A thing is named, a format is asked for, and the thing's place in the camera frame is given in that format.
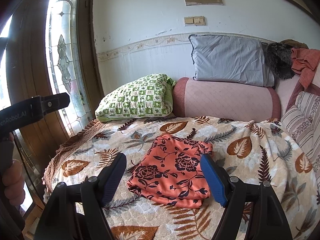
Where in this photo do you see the brown wooden door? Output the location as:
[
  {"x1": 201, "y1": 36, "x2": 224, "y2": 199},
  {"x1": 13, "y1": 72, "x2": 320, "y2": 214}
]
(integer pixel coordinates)
[{"x1": 0, "y1": 0, "x2": 104, "y2": 230}]

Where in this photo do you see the pink bolster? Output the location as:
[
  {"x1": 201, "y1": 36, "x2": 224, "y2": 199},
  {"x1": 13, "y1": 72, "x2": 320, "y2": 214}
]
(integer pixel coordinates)
[{"x1": 172, "y1": 77, "x2": 282, "y2": 122}]

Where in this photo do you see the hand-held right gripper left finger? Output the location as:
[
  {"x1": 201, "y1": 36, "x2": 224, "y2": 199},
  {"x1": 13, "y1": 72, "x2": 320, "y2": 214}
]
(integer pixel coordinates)
[{"x1": 34, "y1": 152, "x2": 127, "y2": 240}]

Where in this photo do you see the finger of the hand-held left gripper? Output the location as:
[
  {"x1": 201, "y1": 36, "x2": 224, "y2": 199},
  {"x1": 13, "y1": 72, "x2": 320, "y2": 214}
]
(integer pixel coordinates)
[{"x1": 41, "y1": 92, "x2": 70, "y2": 117}]

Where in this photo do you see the person's left hand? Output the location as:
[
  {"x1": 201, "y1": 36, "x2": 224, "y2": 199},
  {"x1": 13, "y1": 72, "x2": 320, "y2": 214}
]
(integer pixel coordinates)
[{"x1": 2, "y1": 132, "x2": 25, "y2": 207}]

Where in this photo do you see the salmon cloth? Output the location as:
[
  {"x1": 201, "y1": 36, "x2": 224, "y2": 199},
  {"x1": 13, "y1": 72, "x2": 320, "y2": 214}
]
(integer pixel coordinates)
[{"x1": 291, "y1": 48, "x2": 320, "y2": 89}]

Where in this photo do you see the dark furry cloth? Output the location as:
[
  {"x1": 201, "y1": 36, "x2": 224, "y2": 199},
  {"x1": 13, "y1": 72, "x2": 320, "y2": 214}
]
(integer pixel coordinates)
[{"x1": 265, "y1": 42, "x2": 295, "y2": 80}]

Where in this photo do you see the beige light switch panel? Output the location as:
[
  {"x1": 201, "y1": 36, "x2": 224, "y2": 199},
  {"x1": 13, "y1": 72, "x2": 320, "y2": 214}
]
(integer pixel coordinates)
[{"x1": 184, "y1": 16, "x2": 205, "y2": 26}]

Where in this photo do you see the grey pillow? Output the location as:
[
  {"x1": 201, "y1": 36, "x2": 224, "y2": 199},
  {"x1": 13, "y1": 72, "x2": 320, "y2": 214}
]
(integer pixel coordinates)
[{"x1": 189, "y1": 34, "x2": 275, "y2": 88}]

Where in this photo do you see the green checked pillow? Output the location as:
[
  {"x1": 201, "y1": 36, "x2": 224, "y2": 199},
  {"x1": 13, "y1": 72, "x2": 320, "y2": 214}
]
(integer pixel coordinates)
[{"x1": 95, "y1": 73, "x2": 175, "y2": 122}]

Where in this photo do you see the orange floral garment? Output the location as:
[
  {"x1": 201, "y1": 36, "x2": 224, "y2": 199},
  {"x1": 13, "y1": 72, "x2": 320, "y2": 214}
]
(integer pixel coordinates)
[{"x1": 127, "y1": 134, "x2": 213, "y2": 208}]

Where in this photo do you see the brown ruffled bedcover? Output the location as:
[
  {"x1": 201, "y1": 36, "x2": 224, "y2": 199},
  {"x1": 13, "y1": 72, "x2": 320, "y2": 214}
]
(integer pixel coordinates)
[{"x1": 42, "y1": 119, "x2": 108, "y2": 200}]

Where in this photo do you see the striped cushion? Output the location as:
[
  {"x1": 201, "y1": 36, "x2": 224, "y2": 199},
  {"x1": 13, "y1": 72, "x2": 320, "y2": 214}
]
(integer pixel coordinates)
[{"x1": 281, "y1": 91, "x2": 320, "y2": 160}]

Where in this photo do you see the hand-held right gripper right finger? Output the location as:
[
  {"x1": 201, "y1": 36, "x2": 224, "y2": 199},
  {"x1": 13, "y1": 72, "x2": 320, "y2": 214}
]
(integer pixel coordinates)
[{"x1": 200, "y1": 154, "x2": 293, "y2": 240}]

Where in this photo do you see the leaf-print blanket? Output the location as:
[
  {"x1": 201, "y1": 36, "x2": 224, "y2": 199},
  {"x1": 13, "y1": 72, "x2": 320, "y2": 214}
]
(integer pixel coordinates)
[{"x1": 44, "y1": 116, "x2": 318, "y2": 240}]

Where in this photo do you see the olive cloth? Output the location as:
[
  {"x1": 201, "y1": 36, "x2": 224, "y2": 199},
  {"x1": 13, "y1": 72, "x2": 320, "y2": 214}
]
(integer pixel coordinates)
[{"x1": 280, "y1": 39, "x2": 309, "y2": 49}]

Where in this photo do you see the stained glass window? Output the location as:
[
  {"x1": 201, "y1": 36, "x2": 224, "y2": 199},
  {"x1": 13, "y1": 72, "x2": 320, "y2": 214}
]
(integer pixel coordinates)
[{"x1": 45, "y1": 0, "x2": 87, "y2": 135}]

